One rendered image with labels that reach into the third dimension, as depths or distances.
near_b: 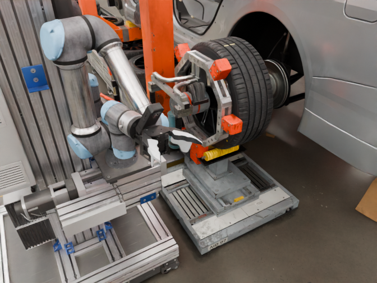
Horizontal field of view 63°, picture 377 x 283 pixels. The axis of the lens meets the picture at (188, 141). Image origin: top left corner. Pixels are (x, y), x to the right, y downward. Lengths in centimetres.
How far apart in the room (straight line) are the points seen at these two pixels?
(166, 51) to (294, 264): 157
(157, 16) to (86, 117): 100
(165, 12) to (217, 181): 117
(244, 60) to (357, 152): 71
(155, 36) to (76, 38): 100
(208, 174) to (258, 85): 84
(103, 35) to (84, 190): 67
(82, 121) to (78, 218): 41
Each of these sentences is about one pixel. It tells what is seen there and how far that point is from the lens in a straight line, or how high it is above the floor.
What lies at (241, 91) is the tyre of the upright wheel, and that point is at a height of 101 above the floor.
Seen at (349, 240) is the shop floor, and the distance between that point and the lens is 239.
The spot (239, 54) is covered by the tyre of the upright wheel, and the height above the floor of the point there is 115.
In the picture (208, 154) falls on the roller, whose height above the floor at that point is 53.
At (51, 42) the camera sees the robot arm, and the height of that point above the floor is 141.
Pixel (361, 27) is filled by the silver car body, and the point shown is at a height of 137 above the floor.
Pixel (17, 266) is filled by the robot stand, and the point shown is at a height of 21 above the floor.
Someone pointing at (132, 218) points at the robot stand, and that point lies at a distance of 202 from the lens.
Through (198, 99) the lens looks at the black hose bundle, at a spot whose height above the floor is 98.
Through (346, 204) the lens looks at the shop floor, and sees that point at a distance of 263.
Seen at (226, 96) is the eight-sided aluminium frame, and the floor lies 98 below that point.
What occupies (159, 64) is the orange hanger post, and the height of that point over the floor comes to 96.
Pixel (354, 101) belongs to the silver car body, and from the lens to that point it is 159.
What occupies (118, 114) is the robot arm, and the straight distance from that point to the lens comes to 95.
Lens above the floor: 171
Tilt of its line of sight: 35 degrees down
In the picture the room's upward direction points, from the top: straight up
